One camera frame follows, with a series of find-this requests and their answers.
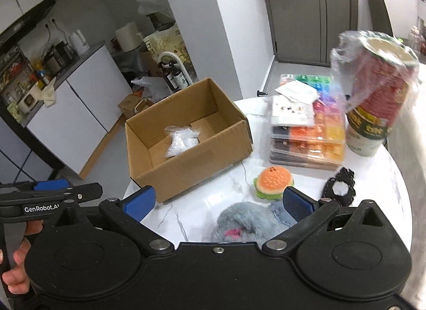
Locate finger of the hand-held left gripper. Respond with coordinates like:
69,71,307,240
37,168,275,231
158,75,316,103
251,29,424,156
0,179,70,195
31,182,103,204

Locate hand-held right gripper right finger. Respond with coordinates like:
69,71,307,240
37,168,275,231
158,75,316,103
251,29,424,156
261,186,402,254

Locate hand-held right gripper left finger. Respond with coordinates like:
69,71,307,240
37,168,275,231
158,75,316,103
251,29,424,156
53,185,175,254

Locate burger plush toy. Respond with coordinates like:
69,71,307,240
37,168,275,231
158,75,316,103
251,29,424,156
253,167,295,201

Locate brown cardboard box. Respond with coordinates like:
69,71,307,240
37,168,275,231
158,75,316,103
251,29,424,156
125,78,253,204

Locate grey and pink plush toy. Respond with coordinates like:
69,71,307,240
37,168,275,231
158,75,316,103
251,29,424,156
211,202,297,242

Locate person's left hand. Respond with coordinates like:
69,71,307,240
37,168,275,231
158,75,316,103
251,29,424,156
0,222,44,295

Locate clear bead organizer box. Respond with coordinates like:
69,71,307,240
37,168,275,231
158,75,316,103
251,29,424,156
271,74,347,146
270,150,345,171
271,137,347,159

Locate black lace scrunchie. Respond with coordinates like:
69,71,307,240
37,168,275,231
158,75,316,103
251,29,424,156
321,167,356,206

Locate clear plastic bag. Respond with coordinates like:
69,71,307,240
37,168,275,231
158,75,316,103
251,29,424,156
164,126,203,158

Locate white kitchen cabinet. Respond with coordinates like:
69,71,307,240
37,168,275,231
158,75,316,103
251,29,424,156
25,42,134,175

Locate white bead pegboard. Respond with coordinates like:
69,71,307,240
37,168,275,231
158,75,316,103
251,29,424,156
272,95,315,127

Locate beige cloth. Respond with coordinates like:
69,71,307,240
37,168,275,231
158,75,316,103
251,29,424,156
35,80,58,107

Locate small cardboard box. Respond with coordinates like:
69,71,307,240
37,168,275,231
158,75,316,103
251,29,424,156
118,93,155,119

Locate white paper packet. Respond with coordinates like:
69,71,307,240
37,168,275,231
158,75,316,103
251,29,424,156
275,82,320,103

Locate white plastic bag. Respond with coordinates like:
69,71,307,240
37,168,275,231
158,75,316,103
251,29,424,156
131,76,167,92

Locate cylinder tin with plastic bag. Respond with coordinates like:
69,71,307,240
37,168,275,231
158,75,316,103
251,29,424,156
344,38,420,157

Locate steel pot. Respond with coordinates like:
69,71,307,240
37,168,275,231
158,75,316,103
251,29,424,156
45,52,64,76

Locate dark brown bottle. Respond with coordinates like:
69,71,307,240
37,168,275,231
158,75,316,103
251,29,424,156
173,63,189,89
161,63,177,91

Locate white electric kettle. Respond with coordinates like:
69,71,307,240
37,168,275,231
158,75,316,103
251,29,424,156
68,29,91,56

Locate clear plastic cup wrap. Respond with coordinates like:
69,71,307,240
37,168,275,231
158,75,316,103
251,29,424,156
329,30,420,112

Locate white curved tube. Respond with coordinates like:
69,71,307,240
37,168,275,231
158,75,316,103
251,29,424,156
158,51,194,86

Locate white paper roll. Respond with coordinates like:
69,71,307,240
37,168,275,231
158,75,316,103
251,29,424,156
115,22,144,53

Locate cream printed bag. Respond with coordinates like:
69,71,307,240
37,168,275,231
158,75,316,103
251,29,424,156
143,23,189,64

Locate black range hood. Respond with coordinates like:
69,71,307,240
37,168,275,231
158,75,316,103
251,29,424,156
0,0,57,46

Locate grey double door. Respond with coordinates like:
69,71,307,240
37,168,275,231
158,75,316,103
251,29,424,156
259,0,361,65

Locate dark chair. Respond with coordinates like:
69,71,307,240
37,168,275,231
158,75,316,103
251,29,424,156
365,0,395,37

